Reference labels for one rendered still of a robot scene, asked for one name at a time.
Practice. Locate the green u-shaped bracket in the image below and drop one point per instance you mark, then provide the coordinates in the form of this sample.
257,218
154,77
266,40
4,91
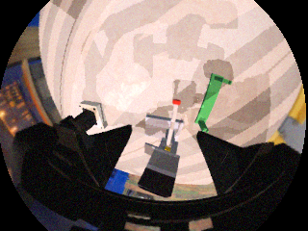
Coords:
209,100

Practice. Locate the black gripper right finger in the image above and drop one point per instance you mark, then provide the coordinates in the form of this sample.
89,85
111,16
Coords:
227,161

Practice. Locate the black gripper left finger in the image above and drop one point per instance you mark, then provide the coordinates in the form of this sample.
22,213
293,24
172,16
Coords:
99,152

